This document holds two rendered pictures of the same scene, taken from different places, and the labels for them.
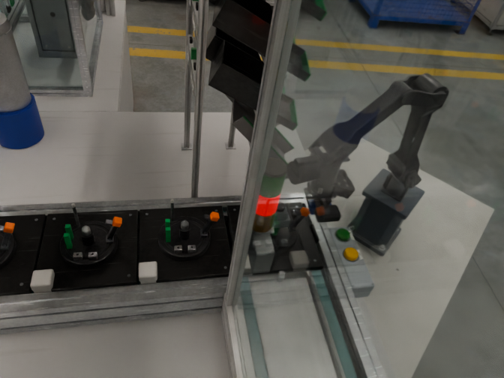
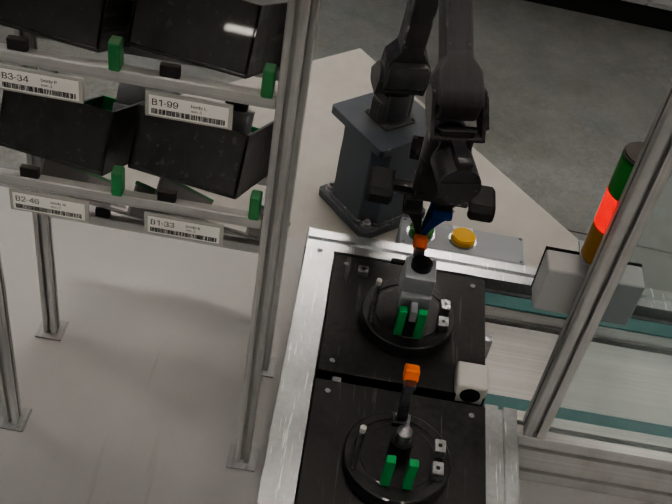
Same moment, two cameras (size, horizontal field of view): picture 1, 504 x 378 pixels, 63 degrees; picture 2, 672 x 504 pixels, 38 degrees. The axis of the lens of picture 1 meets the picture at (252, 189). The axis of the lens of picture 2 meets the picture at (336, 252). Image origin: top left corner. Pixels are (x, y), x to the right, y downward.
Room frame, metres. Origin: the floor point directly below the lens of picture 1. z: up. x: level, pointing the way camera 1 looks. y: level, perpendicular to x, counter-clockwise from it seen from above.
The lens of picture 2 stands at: (0.58, 0.92, 2.02)
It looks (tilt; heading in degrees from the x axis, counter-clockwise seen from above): 43 degrees down; 287
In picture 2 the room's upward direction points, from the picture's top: 11 degrees clockwise
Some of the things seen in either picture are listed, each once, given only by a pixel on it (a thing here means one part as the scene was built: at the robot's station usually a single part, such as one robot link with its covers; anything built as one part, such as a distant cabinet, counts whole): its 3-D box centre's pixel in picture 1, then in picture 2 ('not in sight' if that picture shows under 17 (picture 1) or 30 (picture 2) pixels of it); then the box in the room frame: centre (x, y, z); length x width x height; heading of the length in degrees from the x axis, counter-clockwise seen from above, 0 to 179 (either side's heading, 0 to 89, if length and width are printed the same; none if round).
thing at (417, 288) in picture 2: not in sight; (417, 284); (0.76, -0.08, 1.06); 0.08 x 0.04 x 0.07; 108
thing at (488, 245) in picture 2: not in sight; (458, 252); (0.75, -0.32, 0.93); 0.21 x 0.07 x 0.06; 18
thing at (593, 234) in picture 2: not in sight; (607, 241); (0.54, -0.03, 1.28); 0.05 x 0.05 x 0.05
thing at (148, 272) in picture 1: (184, 230); (401, 445); (0.68, 0.16, 1.01); 0.24 x 0.24 x 0.13; 18
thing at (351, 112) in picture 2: not in sight; (380, 162); (0.94, -0.43, 0.96); 0.15 x 0.15 x 0.20; 59
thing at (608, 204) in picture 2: not in sight; (621, 210); (0.54, -0.03, 1.33); 0.05 x 0.05 x 0.05
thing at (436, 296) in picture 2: not in sight; (407, 316); (0.76, -0.09, 0.98); 0.14 x 0.14 x 0.02
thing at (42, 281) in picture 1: (87, 235); not in sight; (0.60, 0.39, 1.01); 0.24 x 0.24 x 0.13; 18
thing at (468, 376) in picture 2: not in sight; (470, 383); (0.64, -0.02, 0.97); 0.05 x 0.05 x 0.04; 18
